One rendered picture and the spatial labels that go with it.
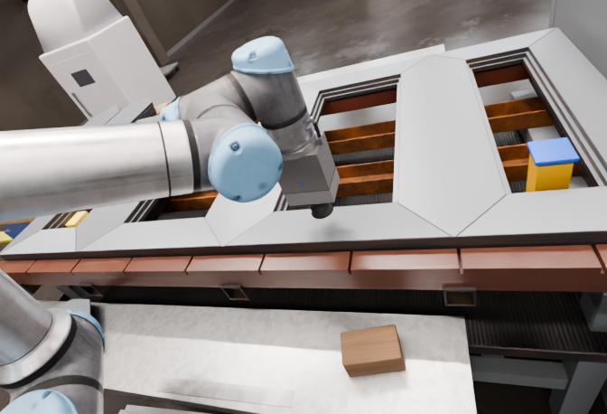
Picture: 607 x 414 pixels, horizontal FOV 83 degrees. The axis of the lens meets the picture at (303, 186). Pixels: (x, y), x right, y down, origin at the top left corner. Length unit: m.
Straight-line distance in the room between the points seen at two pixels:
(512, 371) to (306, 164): 0.80
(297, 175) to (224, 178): 0.25
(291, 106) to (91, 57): 3.60
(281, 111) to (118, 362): 0.72
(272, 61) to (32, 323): 0.49
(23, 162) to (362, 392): 0.58
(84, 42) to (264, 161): 3.71
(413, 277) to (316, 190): 0.22
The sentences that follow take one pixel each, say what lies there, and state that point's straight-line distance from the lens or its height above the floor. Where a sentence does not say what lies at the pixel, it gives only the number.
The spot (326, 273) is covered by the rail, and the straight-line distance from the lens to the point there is 0.65.
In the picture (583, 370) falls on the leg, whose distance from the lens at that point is 1.06.
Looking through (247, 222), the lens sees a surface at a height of 0.85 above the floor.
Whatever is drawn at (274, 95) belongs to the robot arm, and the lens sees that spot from 0.48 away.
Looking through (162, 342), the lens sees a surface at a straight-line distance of 0.93.
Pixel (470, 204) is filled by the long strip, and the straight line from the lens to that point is 0.66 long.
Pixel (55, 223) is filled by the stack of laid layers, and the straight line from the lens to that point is 1.32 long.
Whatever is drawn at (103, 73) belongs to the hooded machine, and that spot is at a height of 0.73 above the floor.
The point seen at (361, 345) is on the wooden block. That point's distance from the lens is 0.66.
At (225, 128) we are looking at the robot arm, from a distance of 0.35.
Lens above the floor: 1.32
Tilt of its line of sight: 37 degrees down
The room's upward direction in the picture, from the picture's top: 23 degrees counter-clockwise
